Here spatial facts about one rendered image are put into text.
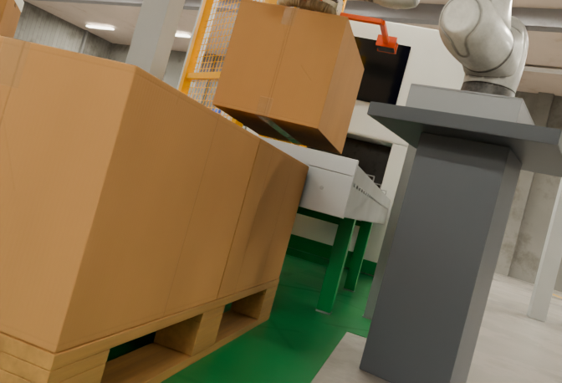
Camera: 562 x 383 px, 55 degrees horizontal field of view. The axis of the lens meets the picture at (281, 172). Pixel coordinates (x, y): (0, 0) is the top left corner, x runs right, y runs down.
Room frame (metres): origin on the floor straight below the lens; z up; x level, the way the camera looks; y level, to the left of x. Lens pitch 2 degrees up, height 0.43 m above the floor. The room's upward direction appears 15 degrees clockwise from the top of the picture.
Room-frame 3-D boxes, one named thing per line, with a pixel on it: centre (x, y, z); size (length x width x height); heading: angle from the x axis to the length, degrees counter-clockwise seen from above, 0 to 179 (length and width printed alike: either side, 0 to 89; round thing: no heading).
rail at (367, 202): (3.04, -0.54, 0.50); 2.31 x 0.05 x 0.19; 165
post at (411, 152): (2.42, -0.55, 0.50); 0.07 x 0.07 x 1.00; 75
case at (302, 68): (2.18, 0.03, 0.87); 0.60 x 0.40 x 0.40; 165
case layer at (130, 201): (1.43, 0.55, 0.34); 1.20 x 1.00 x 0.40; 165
